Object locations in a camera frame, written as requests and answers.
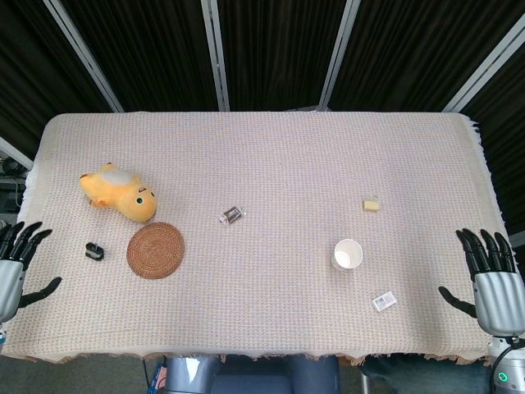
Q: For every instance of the beige woven tablecloth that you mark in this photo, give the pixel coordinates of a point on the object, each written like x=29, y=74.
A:
x=266, y=172

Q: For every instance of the small black clip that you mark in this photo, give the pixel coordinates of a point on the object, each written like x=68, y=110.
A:
x=94, y=251

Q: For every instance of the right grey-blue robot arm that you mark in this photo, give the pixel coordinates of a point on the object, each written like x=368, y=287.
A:
x=506, y=369

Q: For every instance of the small yellow sponge block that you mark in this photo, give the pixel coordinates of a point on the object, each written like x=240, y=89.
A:
x=371, y=205

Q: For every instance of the white paper cup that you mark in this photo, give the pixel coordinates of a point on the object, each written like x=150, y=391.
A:
x=348, y=254

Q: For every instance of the yellow plush animal toy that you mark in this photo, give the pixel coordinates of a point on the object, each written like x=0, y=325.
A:
x=123, y=193

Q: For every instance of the small white barcode packet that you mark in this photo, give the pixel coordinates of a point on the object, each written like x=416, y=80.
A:
x=384, y=302

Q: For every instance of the blue printed packet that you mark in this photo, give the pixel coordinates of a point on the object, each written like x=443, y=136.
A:
x=158, y=377

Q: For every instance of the grey-blue robot torso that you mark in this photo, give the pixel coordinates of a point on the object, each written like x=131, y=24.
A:
x=250, y=377

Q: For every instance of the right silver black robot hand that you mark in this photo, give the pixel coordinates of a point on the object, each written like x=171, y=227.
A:
x=498, y=299

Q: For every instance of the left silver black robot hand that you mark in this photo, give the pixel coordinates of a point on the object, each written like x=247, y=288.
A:
x=10, y=275

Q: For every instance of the black curtain backdrop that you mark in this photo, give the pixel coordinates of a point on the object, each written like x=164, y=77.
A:
x=279, y=49

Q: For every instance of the brown woven round coaster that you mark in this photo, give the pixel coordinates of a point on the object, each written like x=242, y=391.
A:
x=156, y=250

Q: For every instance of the aluminium frame post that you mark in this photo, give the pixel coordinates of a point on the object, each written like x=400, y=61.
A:
x=338, y=53
x=14, y=151
x=84, y=53
x=484, y=70
x=216, y=53

